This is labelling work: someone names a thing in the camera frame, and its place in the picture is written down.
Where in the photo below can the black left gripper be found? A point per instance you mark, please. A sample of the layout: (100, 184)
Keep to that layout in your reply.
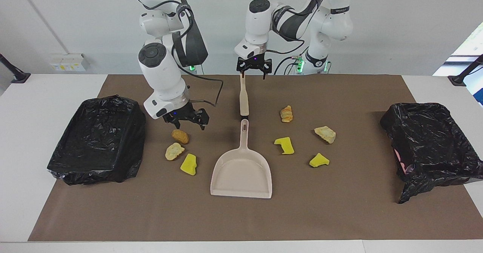
(255, 62)

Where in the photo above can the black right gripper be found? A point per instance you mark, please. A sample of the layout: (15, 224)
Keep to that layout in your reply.
(183, 115)

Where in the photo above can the brown nugget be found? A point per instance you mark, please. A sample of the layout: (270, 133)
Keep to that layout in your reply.
(180, 136)

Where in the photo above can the beige hand brush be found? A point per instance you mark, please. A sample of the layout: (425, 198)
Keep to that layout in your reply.
(244, 98)

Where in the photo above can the pale round cracker piece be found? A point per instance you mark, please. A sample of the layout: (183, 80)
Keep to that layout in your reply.
(174, 151)

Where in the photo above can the small croissant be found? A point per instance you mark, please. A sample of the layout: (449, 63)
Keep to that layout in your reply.
(286, 114)

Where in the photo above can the beige plastic dustpan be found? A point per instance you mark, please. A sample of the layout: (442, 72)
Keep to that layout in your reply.
(241, 177)

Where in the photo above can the notched yellow sponge piece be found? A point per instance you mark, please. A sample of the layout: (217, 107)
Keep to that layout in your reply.
(286, 145)

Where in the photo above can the pale square bread piece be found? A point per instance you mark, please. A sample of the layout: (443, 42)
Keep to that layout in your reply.
(325, 134)

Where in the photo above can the yellow sponge wedge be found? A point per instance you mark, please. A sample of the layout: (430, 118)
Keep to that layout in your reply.
(319, 161)

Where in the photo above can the pink bin in black bag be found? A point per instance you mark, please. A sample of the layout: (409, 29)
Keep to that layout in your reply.
(426, 139)

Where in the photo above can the flat tray in black bag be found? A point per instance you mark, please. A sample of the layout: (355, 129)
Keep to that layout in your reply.
(94, 139)

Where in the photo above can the brown paper table mat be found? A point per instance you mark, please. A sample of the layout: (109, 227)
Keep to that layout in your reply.
(241, 215)

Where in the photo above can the black clamp stand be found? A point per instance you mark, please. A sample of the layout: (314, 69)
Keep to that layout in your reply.
(20, 77)
(458, 80)

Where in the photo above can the bright window opening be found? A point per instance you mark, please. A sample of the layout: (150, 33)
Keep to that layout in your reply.
(468, 45)

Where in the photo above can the white wall socket box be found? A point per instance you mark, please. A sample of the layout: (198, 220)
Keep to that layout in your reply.
(68, 62)

